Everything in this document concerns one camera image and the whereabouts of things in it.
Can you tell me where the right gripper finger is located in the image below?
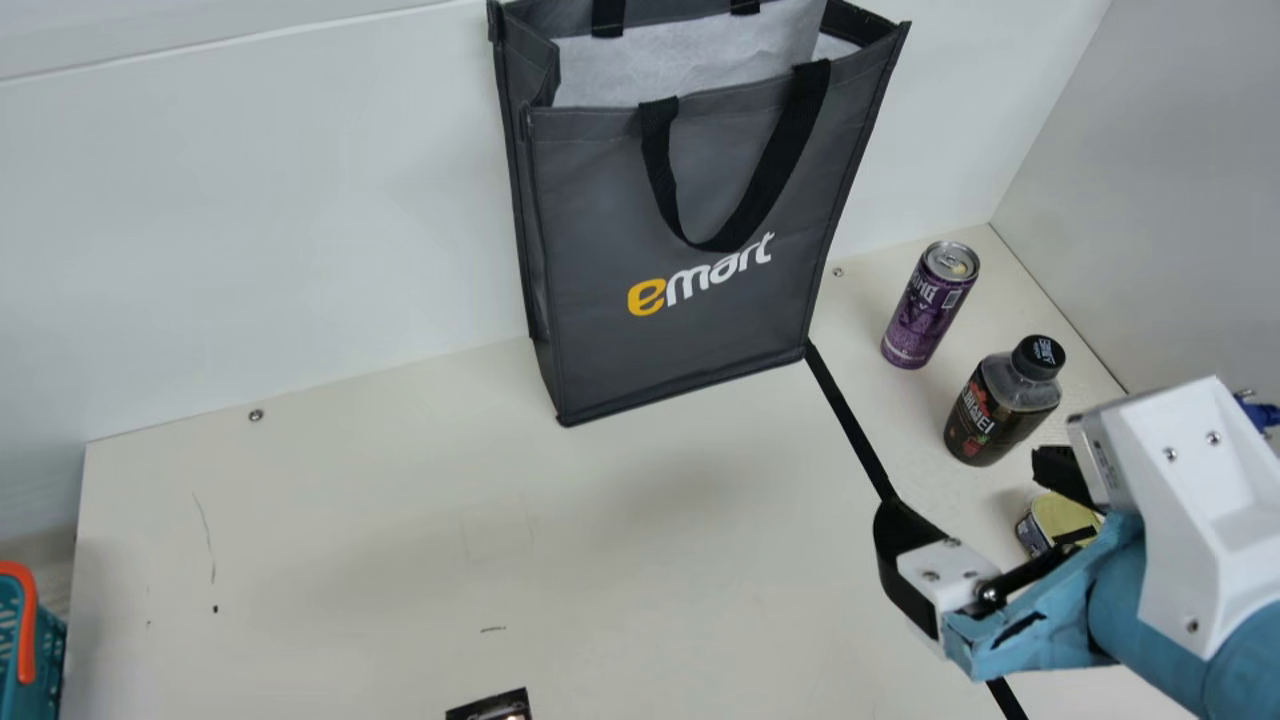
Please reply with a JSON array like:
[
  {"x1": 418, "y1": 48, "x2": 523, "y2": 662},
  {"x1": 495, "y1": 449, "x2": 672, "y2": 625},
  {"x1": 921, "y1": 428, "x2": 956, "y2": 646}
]
[
  {"x1": 1032, "y1": 445, "x2": 1106, "y2": 513},
  {"x1": 873, "y1": 497, "x2": 1004, "y2": 642}
]

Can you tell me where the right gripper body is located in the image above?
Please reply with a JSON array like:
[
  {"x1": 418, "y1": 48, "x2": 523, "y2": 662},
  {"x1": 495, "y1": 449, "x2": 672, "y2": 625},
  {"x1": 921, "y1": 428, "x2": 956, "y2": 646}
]
[{"x1": 942, "y1": 512, "x2": 1280, "y2": 720}]

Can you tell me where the dark grey bag with straps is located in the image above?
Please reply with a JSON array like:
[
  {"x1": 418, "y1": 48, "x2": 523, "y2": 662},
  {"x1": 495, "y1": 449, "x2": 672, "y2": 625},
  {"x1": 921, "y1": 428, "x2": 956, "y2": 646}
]
[{"x1": 487, "y1": 0, "x2": 912, "y2": 429}]

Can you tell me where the rectangular tin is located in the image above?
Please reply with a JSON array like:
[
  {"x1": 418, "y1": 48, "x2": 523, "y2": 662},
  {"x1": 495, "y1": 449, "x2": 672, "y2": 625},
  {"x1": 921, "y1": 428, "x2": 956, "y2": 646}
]
[{"x1": 1015, "y1": 492, "x2": 1106, "y2": 559}]

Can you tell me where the dark coffee bottle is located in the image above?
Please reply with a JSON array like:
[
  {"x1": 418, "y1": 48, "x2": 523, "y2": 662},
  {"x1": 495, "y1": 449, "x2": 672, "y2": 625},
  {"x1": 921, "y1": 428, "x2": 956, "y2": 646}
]
[{"x1": 943, "y1": 335, "x2": 1067, "y2": 468}]

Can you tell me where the purple can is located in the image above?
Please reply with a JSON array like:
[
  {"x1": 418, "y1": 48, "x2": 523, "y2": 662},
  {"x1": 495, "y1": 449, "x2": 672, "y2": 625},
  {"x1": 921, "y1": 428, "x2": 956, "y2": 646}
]
[{"x1": 880, "y1": 240, "x2": 981, "y2": 371}]

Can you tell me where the black strip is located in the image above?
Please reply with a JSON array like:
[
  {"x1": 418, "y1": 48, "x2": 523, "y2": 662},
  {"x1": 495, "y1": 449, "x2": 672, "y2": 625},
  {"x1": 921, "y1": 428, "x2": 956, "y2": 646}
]
[{"x1": 804, "y1": 340, "x2": 1031, "y2": 720}]

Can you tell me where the small square scanner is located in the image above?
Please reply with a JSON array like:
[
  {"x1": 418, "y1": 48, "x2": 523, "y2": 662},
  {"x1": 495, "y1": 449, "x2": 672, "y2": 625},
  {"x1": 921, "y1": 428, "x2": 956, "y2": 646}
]
[{"x1": 445, "y1": 687, "x2": 532, "y2": 720}]

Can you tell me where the teal shopping basket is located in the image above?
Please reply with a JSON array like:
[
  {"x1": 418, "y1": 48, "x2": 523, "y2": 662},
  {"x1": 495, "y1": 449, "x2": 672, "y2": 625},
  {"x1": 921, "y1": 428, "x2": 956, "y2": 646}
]
[{"x1": 0, "y1": 560, "x2": 68, "y2": 720}]

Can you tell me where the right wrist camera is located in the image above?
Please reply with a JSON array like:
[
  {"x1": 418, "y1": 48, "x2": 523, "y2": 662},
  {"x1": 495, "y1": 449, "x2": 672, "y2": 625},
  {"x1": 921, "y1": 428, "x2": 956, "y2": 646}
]
[{"x1": 1065, "y1": 375, "x2": 1280, "y2": 663}]

